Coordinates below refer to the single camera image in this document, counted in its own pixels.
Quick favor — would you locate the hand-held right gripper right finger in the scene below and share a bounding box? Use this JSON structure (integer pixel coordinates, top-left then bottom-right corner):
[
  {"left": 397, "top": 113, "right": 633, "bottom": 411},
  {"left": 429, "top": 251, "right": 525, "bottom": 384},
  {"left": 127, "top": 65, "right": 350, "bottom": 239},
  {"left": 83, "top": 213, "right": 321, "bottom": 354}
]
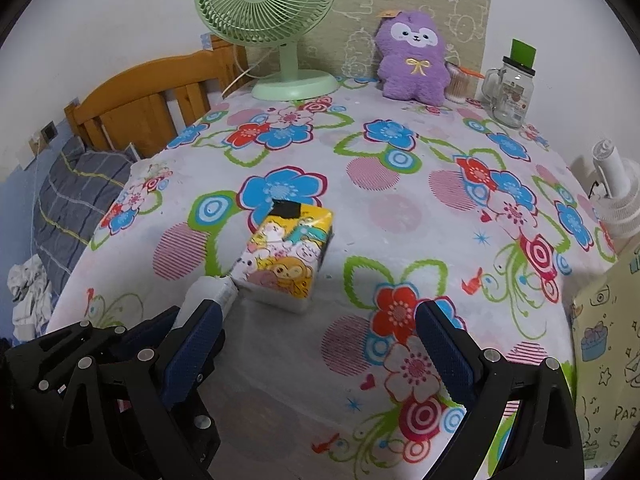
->
[{"left": 414, "top": 299, "right": 586, "bottom": 480}]

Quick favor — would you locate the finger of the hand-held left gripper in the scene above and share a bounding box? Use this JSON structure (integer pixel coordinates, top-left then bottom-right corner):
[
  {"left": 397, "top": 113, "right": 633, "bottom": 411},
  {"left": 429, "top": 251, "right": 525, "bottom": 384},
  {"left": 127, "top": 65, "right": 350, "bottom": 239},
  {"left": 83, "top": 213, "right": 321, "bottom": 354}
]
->
[
  {"left": 117, "top": 307, "right": 181, "bottom": 356},
  {"left": 172, "top": 355, "right": 223, "bottom": 468}
]

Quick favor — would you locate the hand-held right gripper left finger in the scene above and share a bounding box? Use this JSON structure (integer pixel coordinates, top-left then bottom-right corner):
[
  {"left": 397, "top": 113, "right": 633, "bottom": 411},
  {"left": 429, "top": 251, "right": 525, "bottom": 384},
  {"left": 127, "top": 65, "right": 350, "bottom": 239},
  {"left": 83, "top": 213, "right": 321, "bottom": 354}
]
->
[{"left": 52, "top": 299, "right": 225, "bottom": 480}]

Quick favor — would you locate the cartoon print tissue pack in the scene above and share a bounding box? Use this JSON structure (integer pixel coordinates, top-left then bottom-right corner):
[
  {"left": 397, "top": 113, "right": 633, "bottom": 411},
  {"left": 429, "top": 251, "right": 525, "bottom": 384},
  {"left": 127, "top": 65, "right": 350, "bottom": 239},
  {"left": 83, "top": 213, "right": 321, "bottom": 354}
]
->
[{"left": 232, "top": 200, "right": 336, "bottom": 315}]

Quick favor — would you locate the cartoon print storage box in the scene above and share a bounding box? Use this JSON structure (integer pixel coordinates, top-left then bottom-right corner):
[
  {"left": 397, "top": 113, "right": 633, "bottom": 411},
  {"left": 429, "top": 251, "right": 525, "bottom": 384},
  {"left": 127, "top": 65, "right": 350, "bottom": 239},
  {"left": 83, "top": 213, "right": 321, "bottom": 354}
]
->
[{"left": 570, "top": 245, "right": 640, "bottom": 468}]

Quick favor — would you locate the white crumpled cloth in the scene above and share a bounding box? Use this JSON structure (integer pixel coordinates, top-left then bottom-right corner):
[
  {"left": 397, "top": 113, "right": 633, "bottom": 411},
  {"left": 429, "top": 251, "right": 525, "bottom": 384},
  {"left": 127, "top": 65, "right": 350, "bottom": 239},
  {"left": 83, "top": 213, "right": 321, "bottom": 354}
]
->
[{"left": 7, "top": 254, "right": 53, "bottom": 341}]

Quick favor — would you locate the grey striped pillow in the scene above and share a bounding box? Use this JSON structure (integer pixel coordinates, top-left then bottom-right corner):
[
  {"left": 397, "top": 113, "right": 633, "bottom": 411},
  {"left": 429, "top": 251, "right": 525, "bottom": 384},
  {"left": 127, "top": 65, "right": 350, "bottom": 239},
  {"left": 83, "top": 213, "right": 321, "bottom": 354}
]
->
[{"left": 0, "top": 137, "right": 138, "bottom": 321}]

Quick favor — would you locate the floral tablecloth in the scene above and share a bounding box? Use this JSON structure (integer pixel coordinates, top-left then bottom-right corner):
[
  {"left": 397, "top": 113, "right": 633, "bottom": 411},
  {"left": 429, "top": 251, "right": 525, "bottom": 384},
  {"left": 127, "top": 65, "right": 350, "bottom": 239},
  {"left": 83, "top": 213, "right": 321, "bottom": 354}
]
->
[{"left": 45, "top": 77, "right": 621, "bottom": 480}]

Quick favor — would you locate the white standing fan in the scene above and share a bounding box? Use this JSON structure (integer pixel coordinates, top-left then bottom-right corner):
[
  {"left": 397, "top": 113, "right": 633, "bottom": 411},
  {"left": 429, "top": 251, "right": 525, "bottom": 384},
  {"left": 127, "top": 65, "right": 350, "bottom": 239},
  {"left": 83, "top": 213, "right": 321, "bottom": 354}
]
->
[{"left": 570, "top": 139, "right": 640, "bottom": 241}]

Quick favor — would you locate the wooden bed headboard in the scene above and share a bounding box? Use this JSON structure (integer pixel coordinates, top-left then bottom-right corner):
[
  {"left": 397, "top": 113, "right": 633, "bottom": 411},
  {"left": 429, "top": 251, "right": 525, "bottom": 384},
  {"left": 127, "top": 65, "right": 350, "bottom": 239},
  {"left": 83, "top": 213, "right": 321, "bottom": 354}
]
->
[{"left": 64, "top": 35, "right": 251, "bottom": 161}]

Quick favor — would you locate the glass jar mug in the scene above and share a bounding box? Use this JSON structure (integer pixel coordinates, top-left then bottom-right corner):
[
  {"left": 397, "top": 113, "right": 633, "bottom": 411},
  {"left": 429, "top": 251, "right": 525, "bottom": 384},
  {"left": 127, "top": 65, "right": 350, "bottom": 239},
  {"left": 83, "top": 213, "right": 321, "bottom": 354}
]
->
[{"left": 481, "top": 57, "right": 537, "bottom": 128}]

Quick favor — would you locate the cotton swab container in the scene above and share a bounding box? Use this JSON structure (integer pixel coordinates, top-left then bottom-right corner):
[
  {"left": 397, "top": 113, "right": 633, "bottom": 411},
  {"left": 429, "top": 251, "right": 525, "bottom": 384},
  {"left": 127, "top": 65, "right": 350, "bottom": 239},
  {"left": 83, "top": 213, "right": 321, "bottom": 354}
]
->
[{"left": 446, "top": 61, "right": 486, "bottom": 103}]

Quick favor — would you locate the purple plush toy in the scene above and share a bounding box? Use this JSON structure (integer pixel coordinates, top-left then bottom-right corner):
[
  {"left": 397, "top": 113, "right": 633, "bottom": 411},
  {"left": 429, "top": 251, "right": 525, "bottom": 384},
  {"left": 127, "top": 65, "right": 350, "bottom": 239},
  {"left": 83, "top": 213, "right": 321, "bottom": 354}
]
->
[{"left": 375, "top": 9, "right": 453, "bottom": 107}]

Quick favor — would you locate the green cup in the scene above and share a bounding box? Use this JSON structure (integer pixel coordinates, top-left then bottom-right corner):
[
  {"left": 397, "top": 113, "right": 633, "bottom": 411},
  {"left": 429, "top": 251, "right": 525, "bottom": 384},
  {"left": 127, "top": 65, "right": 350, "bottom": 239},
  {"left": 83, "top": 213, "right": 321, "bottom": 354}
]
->
[{"left": 509, "top": 38, "right": 537, "bottom": 67}]

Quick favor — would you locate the green desk fan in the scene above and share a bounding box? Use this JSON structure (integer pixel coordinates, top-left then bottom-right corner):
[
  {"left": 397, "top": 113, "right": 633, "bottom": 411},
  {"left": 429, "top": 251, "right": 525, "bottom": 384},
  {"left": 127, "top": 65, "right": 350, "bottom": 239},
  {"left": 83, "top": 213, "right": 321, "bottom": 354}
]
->
[{"left": 194, "top": 0, "right": 341, "bottom": 102}]

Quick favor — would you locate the beige fan cable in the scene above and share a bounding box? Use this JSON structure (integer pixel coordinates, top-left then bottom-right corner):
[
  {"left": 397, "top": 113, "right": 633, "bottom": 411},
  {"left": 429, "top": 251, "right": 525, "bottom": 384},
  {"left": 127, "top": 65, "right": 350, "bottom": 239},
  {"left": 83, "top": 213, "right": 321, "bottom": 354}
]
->
[{"left": 220, "top": 42, "right": 261, "bottom": 98}]

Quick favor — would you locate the beige cartoon wall sheet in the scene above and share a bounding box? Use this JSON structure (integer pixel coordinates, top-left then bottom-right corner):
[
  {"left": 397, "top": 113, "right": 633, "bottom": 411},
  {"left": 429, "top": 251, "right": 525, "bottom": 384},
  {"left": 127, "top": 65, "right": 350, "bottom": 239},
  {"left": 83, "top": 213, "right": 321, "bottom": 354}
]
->
[{"left": 320, "top": 0, "right": 493, "bottom": 103}]

